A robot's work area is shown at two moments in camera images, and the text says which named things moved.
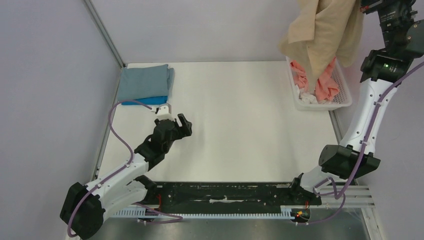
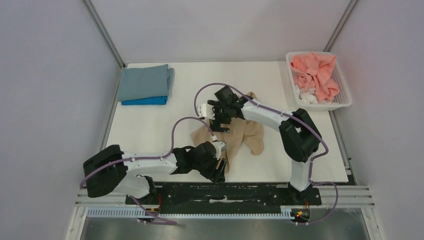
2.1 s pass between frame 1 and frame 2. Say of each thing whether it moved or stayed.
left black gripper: moved
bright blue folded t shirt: stayed
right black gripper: moved
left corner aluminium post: stayed
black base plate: stayed
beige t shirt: moved
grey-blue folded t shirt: stayed
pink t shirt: stayed
